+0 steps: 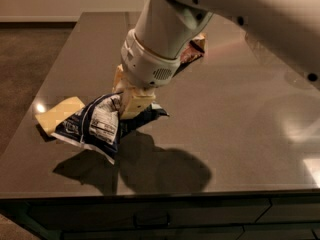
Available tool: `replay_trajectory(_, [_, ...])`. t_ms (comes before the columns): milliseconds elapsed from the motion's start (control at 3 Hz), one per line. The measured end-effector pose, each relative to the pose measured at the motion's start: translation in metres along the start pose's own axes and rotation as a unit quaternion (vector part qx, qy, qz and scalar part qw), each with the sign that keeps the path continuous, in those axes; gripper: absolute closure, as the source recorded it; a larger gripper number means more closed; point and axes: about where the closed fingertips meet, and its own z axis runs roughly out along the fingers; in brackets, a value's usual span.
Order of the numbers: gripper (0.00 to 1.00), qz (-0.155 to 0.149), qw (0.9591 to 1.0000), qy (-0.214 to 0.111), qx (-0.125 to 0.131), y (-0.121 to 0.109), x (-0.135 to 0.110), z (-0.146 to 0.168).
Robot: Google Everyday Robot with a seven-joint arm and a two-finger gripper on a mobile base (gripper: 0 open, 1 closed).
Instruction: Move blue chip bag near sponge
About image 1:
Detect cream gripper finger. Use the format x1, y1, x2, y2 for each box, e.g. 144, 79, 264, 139
119, 87, 156, 120
112, 65, 125, 93

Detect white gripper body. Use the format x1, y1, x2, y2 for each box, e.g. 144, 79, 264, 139
121, 29, 180, 88

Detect blue chip bag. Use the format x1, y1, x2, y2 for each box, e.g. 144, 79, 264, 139
52, 94, 168, 164

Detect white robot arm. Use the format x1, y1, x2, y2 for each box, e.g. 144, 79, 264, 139
113, 0, 320, 119

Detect brown chip bag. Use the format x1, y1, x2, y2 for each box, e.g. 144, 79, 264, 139
180, 33, 206, 64

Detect yellow sponge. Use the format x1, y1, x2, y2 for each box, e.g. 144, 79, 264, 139
35, 97, 84, 136

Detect dark cabinet drawers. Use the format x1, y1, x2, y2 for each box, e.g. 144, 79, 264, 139
0, 192, 320, 240

